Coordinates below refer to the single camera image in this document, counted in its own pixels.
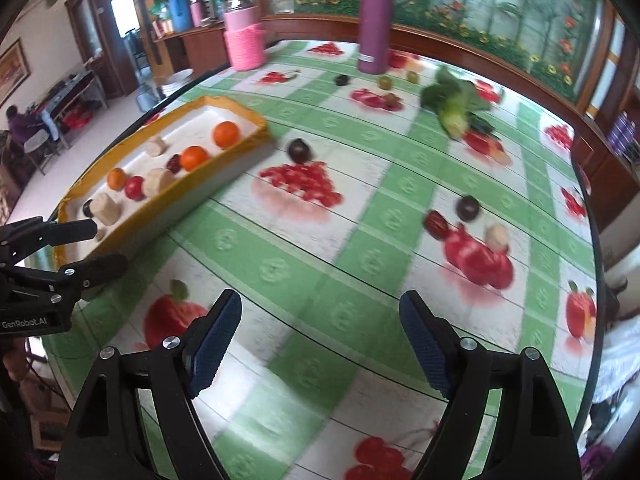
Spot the small sugarcane piece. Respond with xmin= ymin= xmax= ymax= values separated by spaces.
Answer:
xmin=94 ymin=228 xmax=106 ymax=242

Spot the dark plum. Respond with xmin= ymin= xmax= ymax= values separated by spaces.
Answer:
xmin=82 ymin=200 xmax=93 ymax=218

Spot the small pale orange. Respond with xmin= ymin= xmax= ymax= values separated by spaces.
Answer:
xmin=106 ymin=167 xmax=128 ymax=192

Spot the red tomato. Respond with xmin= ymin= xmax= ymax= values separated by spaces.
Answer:
xmin=124 ymin=176 xmax=145 ymax=202

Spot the small sugarcane chunk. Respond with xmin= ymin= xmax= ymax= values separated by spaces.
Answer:
xmin=485 ymin=223 xmax=511 ymax=254

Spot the large orange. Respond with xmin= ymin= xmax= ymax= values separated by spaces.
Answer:
xmin=212 ymin=122 xmax=241 ymax=151

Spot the red jujube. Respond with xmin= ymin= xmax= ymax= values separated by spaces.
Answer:
xmin=166 ymin=154 xmax=182 ymax=174
xmin=423 ymin=209 xmax=450 ymax=240

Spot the dark passion fruit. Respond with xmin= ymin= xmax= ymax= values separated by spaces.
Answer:
xmin=286 ymin=139 xmax=312 ymax=164
xmin=456 ymin=195 xmax=480 ymax=222

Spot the large sugarcane chunk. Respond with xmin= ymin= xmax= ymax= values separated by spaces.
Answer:
xmin=90 ymin=192 xmax=122 ymax=226

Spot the red jujube front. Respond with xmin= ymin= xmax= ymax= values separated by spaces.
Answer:
xmin=166 ymin=154 xmax=182 ymax=174

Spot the person left hand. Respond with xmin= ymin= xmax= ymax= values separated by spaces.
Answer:
xmin=1 ymin=338 xmax=29 ymax=382

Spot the seated person purple shirt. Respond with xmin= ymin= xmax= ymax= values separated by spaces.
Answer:
xmin=6 ymin=105 xmax=42 ymax=145

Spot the white foam tray yellow tape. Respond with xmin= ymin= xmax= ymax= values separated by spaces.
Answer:
xmin=53 ymin=96 xmax=274 ymax=266

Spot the grey kettle on floor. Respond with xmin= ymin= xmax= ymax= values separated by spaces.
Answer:
xmin=136 ymin=84 xmax=160 ymax=114

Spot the white bucket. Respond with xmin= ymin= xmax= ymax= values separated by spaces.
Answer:
xmin=160 ymin=68 xmax=193 ymax=96

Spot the wooden cabinet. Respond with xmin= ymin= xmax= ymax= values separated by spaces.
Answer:
xmin=154 ymin=24 xmax=229 ymax=77

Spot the blue jug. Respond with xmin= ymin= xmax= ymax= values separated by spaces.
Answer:
xmin=168 ymin=0 xmax=193 ymax=32

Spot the pink knitted jar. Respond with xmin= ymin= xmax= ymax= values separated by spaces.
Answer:
xmin=224 ymin=0 xmax=266 ymax=72

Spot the purple bottles pair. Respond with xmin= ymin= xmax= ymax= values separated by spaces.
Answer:
xmin=606 ymin=112 xmax=636 ymax=156

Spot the dark green small fruit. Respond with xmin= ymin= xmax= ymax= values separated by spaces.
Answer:
xmin=334 ymin=74 xmax=350 ymax=87

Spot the bok choy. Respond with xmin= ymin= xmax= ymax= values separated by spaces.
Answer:
xmin=420 ymin=66 xmax=491 ymax=141

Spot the brown small fruit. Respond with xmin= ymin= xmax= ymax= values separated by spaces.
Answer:
xmin=384 ymin=93 xmax=400 ymax=110

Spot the green olive fruit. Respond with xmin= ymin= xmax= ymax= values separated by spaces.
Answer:
xmin=407 ymin=70 xmax=420 ymax=84
xmin=378 ymin=76 xmax=393 ymax=90

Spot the purple thermos bottle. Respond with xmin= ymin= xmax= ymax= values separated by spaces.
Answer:
xmin=357 ymin=0 xmax=394 ymax=75

